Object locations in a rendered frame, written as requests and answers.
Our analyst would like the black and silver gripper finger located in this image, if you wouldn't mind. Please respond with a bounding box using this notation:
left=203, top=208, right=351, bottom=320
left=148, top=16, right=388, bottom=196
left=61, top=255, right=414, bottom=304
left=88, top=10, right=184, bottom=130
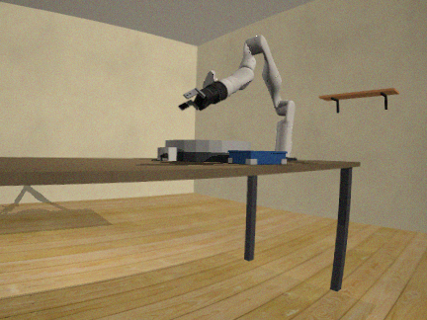
left=178, top=100, right=199, bottom=111
left=183, top=87, right=206, bottom=100

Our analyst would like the blue crate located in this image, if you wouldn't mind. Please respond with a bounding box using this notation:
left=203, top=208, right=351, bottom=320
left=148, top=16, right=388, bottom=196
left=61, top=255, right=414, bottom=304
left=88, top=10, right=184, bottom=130
left=228, top=150, right=288, bottom=165

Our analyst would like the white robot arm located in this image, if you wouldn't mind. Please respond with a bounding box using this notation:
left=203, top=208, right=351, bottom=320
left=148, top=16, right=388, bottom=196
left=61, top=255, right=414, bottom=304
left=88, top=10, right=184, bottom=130
left=224, top=36, right=295, bottom=157

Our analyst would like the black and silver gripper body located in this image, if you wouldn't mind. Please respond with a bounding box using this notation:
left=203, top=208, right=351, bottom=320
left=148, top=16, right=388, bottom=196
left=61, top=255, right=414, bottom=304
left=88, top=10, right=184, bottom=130
left=194, top=70, right=234, bottom=111

